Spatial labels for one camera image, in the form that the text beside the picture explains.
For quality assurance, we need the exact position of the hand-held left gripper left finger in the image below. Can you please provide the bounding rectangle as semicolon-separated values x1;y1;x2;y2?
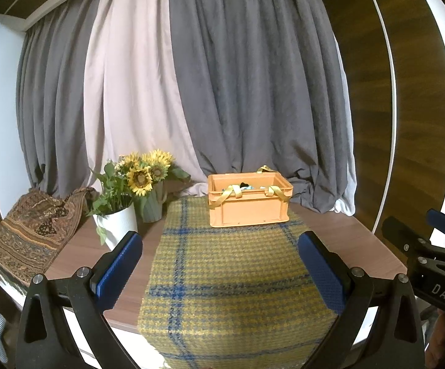
15;231;144;369

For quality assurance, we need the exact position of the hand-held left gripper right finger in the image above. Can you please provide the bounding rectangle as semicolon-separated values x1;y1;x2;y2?
297;231;427;369

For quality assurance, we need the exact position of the orange plastic crate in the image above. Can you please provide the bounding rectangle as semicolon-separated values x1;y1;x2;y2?
207;165;294;228

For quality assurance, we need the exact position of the white ribbed plant pot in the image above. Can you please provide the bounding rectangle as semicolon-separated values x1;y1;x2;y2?
93;203;138;251

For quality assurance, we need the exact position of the white sheer curtain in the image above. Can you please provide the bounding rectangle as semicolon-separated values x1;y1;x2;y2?
332;34;358;216

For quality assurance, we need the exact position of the grey-green ribbed vase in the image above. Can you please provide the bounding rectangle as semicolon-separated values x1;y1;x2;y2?
134;181;168;224

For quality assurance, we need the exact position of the green leafy plant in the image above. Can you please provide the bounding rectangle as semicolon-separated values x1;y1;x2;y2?
87;158;134;244

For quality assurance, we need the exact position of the sunflower bouquet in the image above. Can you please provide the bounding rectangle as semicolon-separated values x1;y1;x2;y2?
115;149;191;197

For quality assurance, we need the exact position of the yellow blue plaid mat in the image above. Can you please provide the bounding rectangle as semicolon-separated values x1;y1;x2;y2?
137;196;340;369

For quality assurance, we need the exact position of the brown patterned cloth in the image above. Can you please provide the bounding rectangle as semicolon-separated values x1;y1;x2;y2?
0;186;100;287

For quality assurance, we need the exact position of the grey curtain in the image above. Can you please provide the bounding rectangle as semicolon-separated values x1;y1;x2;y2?
168;0;357;214
16;6;105;196

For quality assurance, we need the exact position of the beige curtain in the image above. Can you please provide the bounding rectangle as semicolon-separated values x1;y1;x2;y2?
83;0;208;187

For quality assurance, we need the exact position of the white cable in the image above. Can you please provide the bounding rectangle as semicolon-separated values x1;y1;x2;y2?
357;0;398;235

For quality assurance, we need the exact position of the white curtain rail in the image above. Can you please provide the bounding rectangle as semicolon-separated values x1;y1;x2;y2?
24;0;154;31

